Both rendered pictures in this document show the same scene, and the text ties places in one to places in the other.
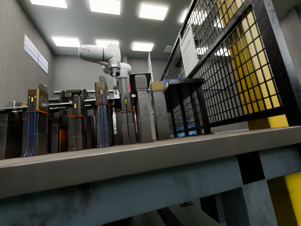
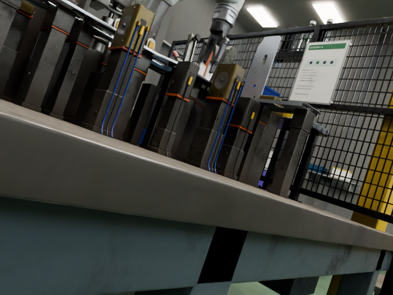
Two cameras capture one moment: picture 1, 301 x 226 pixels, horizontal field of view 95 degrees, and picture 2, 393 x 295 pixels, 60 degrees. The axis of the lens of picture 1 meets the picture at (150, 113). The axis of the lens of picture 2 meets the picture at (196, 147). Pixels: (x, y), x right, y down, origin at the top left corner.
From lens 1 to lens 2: 89 cm
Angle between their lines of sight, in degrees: 33
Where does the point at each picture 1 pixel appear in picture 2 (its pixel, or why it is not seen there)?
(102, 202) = (349, 259)
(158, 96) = (272, 122)
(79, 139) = (170, 138)
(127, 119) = (242, 143)
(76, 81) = not seen: outside the picture
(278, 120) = (381, 225)
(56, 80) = not seen: outside the picture
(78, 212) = (343, 263)
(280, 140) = not seen: outside the picture
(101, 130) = (214, 144)
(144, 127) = (288, 177)
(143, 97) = (302, 139)
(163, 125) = (258, 165)
